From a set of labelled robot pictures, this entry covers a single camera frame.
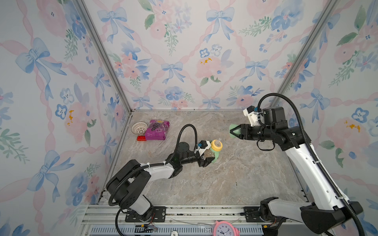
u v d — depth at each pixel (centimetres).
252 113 61
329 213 37
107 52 87
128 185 45
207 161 70
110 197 40
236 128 64
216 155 70
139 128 107
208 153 73
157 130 100
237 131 65
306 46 82
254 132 59
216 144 71
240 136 61
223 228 69
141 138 102
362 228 35
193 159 71
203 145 67
